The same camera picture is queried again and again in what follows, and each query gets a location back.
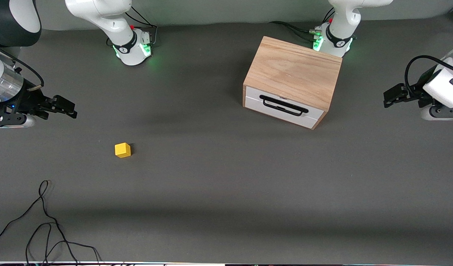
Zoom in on white drawer with black handle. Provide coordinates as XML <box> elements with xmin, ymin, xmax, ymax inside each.
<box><xmin>245</xmin><ymin>86</ymin><xmax>325</xmax><ymax>129</ymax></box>

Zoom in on wooden drawer cabinet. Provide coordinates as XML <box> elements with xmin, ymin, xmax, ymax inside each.
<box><xmin>243</xmin><ymin>36</ymin><xmax>343</xmax><ymax>130</ymax></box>

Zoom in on black left arm wrist cable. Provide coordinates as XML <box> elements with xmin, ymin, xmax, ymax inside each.
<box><xmin>404</xmin><ymin>55</ymin><xmax>453</xmax><ymax>93</ymax></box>

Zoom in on black arm wrist cable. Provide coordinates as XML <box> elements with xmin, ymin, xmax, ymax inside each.
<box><xmin>0</xmin><ymin>44</ymin><xmax>45</xmax><ymax>90</ymax></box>
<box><xmin>404</xmin><ymin>55</ymin><xmax>453</xmax><ymax>93</ymax></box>

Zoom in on black right arm wrist cable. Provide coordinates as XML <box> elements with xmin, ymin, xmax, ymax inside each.
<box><xmin>0</xmin><ymin>44</ymin><xmax>45</xmax><ymax>90</ymax></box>

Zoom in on thin black loose cable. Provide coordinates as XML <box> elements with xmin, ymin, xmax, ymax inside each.
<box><xmin>0</xmin><ymin>180</ymin><xmax>103</xmax><ymax>266</ymax></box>

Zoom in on black right arm base cables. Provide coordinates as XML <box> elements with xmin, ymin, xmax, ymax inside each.
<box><xmin>106</xmin><ymin>6</ymin><xmax>159</xmax><ymax>48</ymax></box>

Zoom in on black arm base cables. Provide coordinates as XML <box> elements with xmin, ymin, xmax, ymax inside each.
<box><xmin>106</xmin><ymin>6</ymin><xmax>159</xmax><ymax>48</ymax></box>
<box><xmin>269</xmin><ymin>7</ymin><xmax>336</xmax><ymax>42</ymax></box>

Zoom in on black left arm base cables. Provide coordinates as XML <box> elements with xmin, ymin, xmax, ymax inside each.
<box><xmin>269</xmin><ymin>7</ymin><xmax>336</xmax><ymax>42</ymax></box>

